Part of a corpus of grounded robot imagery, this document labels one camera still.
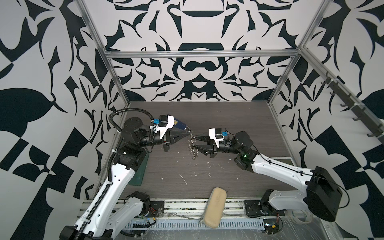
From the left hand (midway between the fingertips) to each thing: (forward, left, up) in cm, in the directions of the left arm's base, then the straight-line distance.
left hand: (189, 129), depth 57 cm
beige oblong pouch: (-21, -11, -35) cm, 42 cm away
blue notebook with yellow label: (+31, +7, -38) cm, 49 cm away
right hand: (-2, -2, -7) cm, 7 cm away
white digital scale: (+1, -56, -36) cm, 67 cm away
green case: (-5, +29, -38) cm, 48 cm away
